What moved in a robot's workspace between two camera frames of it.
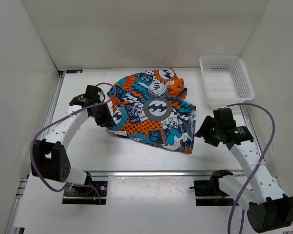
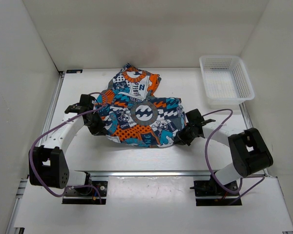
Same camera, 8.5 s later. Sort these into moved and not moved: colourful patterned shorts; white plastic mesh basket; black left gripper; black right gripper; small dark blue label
Moved: black right gripper; colourful patterned shorts; black left gripper
Not moved: white plastic mesh basket; small dark blue label
